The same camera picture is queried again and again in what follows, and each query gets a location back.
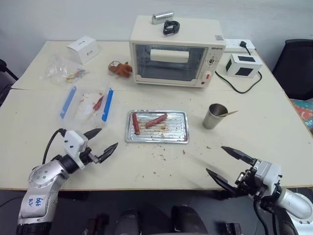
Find white cube with black squares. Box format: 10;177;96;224
225;53;263;79

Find small red sausage piece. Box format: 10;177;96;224
92;94;105;111

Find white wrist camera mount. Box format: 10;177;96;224
249;160;284;198
63;130;89;170

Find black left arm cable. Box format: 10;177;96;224
42;128;67;165

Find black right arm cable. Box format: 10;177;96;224
252;193;266;235

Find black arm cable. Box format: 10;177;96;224
42;128;67;165
252;193;266;235

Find wooden stick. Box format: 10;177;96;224
216;110;239;118

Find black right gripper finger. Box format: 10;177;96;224
205;167;237;197
220;145;258;166

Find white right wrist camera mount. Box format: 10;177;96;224
249;160;284;198

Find clear plastic bag colourful bits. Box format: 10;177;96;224
40;54;90;86

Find black strap clip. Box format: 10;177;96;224
163;20;181;36

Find dark rounded shape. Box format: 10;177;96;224
170;205;204;235
114;208;143;235

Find clear container with blue clips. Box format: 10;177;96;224
58;85;114;127

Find black plug with cable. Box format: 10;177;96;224
214;40;263;94

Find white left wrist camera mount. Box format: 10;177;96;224
63;130;89;170

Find cream toaster oven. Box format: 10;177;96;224
129;15;224;92

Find silver metal baking tray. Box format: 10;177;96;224
125;110;190;144

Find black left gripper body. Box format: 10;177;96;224
78;146;104;169

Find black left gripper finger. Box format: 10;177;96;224
97;141;119;164
83;128;103;141

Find white cardboard box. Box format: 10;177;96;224
66;35;100;65

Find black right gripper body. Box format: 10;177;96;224
233;159;260;197

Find silver cylinder on oven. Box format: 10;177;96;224
151;11;173;25

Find black mesh office chair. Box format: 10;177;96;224
272;39;313;101

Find brown plush toy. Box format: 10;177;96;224
108;61;133;79

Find white power strip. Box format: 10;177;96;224
224;38;255;53

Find stainless steel cup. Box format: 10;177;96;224
202;103;227;130

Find colourful patterned bag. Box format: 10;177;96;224
289;97;313;137

